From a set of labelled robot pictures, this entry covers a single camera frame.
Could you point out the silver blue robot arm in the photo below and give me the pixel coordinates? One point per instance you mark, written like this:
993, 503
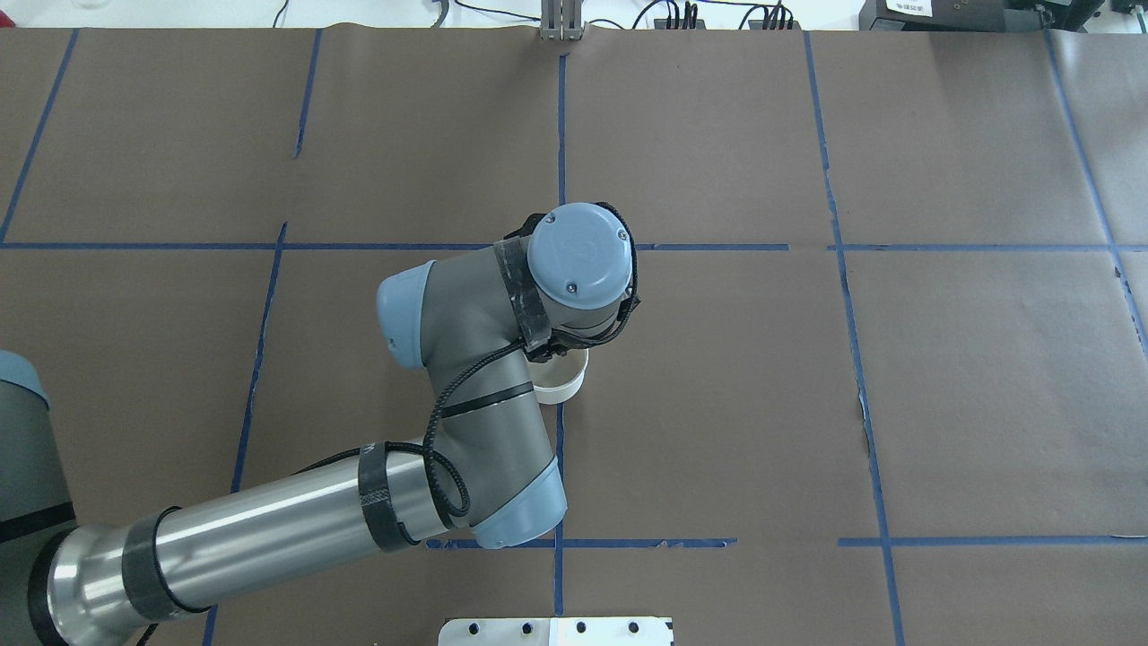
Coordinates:
567, 279

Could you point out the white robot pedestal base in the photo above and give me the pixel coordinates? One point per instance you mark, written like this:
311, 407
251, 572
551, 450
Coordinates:
584, 630

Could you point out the aluminium frame post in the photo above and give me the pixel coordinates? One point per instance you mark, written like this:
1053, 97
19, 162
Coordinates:
561, 20

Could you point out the white smiley mug black handle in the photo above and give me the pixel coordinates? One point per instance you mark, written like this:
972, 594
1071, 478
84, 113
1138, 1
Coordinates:
559, 379

